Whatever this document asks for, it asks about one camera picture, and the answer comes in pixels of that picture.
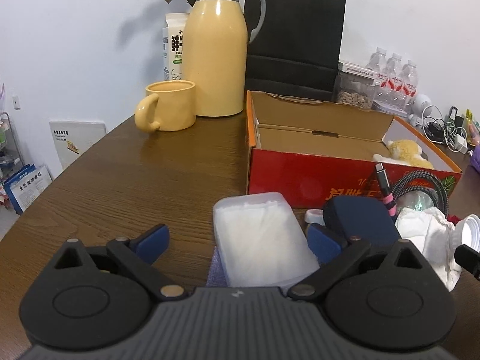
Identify purple cloth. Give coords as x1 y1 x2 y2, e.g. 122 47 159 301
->
206 247 229 288

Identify purple pouch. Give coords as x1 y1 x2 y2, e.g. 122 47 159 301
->
469 145 480 174

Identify left water bottle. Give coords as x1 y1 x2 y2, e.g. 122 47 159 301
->
366 47 387 100

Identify clear plastic swab box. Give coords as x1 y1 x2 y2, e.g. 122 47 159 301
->
212 192 319 291

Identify middle water bottle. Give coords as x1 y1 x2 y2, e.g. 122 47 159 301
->
377 53 403 104

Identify yellow white plush toy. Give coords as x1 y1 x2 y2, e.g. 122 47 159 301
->
373 140 434 170

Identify tangled chargers and cables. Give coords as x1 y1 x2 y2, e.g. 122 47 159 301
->
421 104 479 154

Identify white cloth bag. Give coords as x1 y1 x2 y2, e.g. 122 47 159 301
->
395 206 461 292

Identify right water bottle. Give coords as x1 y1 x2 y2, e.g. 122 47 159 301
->
397 59 418 111

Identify blue white brochure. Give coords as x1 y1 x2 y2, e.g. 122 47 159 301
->
4 164 52 215

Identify yellow ceramic mug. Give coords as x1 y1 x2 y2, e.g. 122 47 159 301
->
134 80 196 133

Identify orange red cardboard box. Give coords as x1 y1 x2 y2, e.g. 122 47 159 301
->
246 91 462 208

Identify navy blue pouch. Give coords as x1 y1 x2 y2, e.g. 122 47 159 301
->
323 196 400 247

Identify braided coiled usb cable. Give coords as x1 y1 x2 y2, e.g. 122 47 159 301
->
374 162 450 218

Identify yellow thermos jug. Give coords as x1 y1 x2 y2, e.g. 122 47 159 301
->
182 0 266 117

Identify clear seed container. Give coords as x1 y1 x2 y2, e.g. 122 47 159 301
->
333 61 377 110

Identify black paper bag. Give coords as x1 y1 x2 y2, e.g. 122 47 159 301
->
245 0 346 101

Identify water bottle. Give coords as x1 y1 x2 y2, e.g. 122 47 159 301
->
377 53 403 104
366 47 387 100
397 59 418 111

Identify white milk carton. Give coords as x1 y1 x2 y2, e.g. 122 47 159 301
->
162 13 189 80

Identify white round camera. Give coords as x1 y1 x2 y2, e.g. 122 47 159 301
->
408 94 432 127

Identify iridescent round compact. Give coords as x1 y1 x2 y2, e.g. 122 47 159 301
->
396 190 434 211

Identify white plastic lid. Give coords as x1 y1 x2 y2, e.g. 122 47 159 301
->
452 214 480 252

